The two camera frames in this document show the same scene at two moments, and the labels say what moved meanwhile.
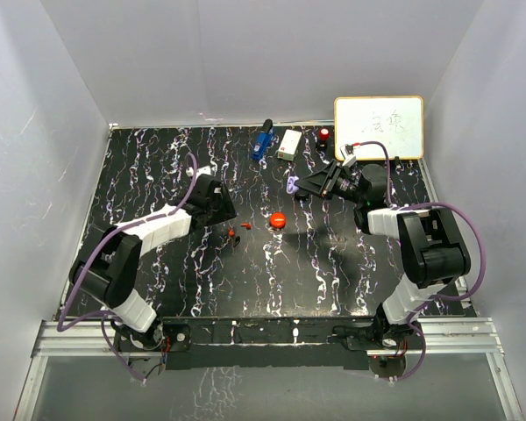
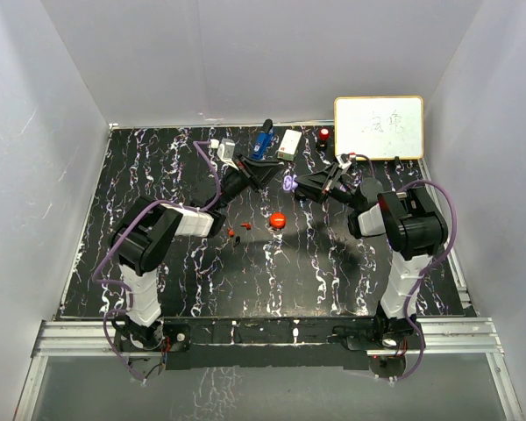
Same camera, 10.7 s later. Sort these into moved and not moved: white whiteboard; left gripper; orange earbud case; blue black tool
Moved: left gripper
Not moved: orange earbud case; white whiteboard; blue black tool
